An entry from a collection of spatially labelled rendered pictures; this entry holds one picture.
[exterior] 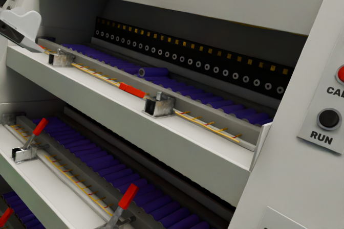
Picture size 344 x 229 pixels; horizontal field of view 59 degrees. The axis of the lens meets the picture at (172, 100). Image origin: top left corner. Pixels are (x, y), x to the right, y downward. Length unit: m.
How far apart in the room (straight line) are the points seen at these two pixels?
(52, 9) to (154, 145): 0.50
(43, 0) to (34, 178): 0.40
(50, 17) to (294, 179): 0.65
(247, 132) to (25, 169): 0.41
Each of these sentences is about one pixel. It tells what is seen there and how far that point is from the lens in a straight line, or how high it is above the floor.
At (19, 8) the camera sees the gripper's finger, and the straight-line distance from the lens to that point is 0.60.
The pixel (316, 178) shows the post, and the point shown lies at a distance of 0.31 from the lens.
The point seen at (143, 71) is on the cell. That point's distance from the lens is 0.55.
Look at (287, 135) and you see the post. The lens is 0.32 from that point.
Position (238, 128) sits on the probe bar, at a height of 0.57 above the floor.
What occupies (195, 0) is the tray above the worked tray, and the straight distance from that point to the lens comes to 0.42.
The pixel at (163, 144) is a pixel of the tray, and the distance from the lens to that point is 0.39.
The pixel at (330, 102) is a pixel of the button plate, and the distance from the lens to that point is 0.31.
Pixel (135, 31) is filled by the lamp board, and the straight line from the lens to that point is 0.70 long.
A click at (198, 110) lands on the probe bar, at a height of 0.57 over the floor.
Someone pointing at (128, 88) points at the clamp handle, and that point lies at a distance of 0.36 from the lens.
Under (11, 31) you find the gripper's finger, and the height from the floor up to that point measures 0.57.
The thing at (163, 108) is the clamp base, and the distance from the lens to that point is 0.41.
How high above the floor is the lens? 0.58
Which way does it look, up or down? 2 degrees down
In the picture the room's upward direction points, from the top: 22 degrees clockwise
